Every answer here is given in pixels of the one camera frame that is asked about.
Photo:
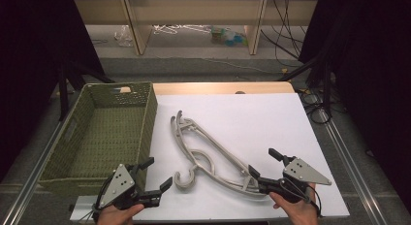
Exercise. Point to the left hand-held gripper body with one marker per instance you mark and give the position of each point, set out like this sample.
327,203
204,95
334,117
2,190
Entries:
119,183

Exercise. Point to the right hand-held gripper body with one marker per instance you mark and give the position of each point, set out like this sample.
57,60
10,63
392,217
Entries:
300,173

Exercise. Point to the grey plastic clothes hanger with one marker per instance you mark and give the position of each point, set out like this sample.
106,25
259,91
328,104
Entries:
177,135
206,139

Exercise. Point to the green woven basket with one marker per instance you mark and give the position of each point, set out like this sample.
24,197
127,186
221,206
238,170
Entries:
110,134

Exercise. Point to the person's left hand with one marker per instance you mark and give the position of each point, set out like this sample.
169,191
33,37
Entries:
114,216

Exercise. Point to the person's right hand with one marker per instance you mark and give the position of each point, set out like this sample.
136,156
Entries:
299,213

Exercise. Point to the white table mat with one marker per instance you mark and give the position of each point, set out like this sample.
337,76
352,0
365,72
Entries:
258,121

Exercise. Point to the black metal stand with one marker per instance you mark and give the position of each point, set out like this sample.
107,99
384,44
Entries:
63,95
327,86

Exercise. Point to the black curtain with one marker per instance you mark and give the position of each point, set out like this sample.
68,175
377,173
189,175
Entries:
371,73
32,57

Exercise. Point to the colourful plastic toys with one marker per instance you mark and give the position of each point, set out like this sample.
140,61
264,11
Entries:
229,37

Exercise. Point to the clear plastic bag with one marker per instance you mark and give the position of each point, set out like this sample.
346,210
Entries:
123,36

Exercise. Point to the light wooden shelf unit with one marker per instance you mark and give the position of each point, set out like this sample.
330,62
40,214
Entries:
194,11

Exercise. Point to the aluminium frame rail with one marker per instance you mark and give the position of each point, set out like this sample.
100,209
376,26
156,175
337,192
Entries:
30,183
352,167

